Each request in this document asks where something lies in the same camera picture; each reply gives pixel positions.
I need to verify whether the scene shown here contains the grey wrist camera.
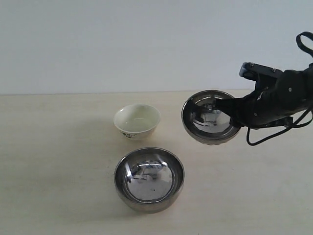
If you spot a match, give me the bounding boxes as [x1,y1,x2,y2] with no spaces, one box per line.
[239,62,283,90]

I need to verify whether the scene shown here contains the white ceramic bowl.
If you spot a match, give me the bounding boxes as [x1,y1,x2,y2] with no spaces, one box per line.
[113,104,161,141]

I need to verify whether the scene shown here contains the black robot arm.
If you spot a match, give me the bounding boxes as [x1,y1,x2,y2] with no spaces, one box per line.
[215,62,313,128]

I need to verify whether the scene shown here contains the patterned steel bowl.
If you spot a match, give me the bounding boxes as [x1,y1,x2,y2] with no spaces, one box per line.
[181,90,240,145]

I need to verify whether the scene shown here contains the black cable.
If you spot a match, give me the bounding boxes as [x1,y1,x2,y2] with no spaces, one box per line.
[246,31,313,147]

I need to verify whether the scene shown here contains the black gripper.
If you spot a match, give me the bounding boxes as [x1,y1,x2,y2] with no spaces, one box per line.
[214,70,306,129]

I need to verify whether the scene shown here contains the plain steel bowl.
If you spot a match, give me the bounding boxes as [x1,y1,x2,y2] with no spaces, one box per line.
[113,147,185,214]

